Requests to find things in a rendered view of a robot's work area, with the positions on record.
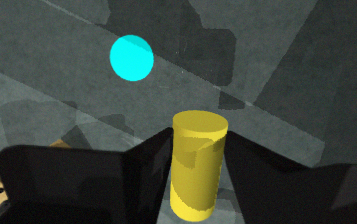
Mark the yellow tall cylinder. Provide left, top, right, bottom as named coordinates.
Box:
left=170, top=110, right=228, bottom=221

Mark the cyan circle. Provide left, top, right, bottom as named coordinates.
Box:
left=110, top=35, right=154, bottom=81

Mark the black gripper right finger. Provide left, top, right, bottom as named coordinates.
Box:
left=224, top=131, right=357, bottom=224

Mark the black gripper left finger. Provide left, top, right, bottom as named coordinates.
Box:
left=0, top=127, right=174, bottom=224

